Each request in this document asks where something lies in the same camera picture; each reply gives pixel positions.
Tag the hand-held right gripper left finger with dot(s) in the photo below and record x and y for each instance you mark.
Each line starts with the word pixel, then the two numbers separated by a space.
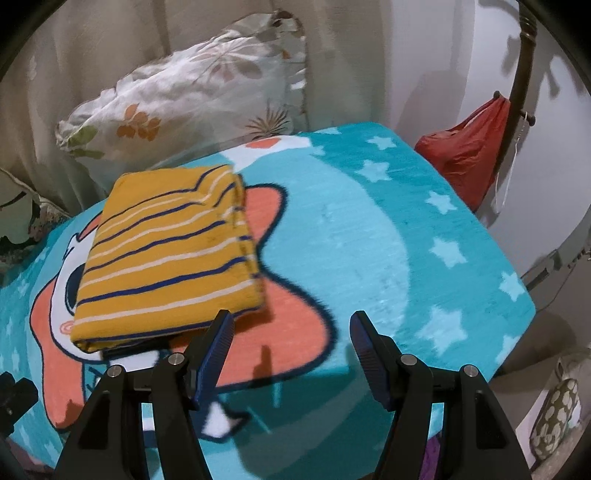
pixel 212 369

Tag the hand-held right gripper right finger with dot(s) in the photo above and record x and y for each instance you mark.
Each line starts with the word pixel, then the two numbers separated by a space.
pixel 374 369

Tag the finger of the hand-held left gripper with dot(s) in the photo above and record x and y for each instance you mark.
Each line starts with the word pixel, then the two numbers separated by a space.
pixel 18 399

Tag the mustard striped knit sweater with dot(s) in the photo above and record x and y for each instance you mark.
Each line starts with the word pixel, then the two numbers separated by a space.
pixel 161 258

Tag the purple cloth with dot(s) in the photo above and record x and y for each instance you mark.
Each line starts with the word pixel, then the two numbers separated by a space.
pixel 432 459

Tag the turquoise star print blanket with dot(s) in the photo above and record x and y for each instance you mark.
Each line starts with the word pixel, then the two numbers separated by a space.
pixel 369 230

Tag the white bird print pillow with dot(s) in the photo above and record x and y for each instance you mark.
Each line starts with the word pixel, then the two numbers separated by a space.
pixel 23 217

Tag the olive dotted bag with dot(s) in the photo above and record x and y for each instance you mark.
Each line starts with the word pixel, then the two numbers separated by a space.
pixel 554 420

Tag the grey power strip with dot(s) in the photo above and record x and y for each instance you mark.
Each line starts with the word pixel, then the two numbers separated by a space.
pixel 549 267

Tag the red fabric bag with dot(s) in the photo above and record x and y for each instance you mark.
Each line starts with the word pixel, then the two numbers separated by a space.
pixel 461 152

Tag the white leaf print pillow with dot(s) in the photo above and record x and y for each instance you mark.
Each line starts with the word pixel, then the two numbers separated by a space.
pixel 194 92

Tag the dark wooden coat stand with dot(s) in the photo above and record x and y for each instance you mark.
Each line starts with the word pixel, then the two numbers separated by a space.
pixel 521 69

